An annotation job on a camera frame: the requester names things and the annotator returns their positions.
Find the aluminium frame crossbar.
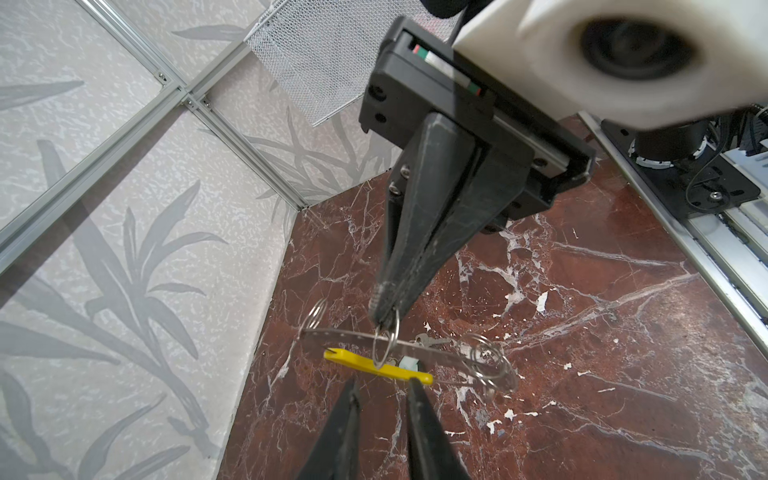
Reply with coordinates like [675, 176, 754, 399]
[1, 82, 186, 271]

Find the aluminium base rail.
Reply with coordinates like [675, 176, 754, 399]
[578, 111, 767, 355]

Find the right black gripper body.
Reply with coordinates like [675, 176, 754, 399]
[359, 16, 595, 220]

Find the keyring strap with yellow tag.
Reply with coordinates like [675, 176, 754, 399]
[297, 297, 521, 398]

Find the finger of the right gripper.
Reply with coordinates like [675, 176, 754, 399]
[369, 112, 477, 327]
[383, 143, 536, 319]

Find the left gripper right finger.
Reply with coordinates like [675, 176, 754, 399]
[406, 378, 470, 480]

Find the white wire mesh basket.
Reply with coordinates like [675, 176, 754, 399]
[244, 0, 457, 127]

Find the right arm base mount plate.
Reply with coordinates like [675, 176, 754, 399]
[601, 114, 760, 220]

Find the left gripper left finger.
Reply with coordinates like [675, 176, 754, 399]
[297, 379, 361, 480]

